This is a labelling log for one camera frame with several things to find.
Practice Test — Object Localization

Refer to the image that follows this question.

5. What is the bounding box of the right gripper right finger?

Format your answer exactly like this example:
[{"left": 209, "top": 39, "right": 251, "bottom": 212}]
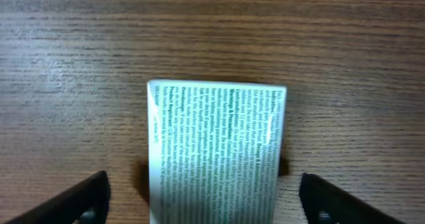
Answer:
[{"left": 299, "top": 173, "right": 403, "bottom": 224}]

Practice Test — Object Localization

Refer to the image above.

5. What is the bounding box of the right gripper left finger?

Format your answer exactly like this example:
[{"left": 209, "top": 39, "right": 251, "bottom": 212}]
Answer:
[{"left": 6, "top": 171, "right": 111, "bottom": 224}]

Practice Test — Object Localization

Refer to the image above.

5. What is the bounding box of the white green medicine box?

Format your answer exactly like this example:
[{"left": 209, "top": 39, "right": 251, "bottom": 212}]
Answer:
[{"left": 147, "top": 80, "right": 287, "bottom": 223}]

